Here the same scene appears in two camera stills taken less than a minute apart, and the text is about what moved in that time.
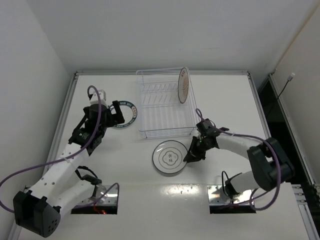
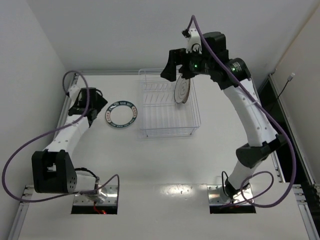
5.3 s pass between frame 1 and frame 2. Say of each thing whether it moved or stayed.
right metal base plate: stayed
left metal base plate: stayed
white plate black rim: moved
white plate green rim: stayed
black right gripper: moved
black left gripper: moved
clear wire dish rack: stayed
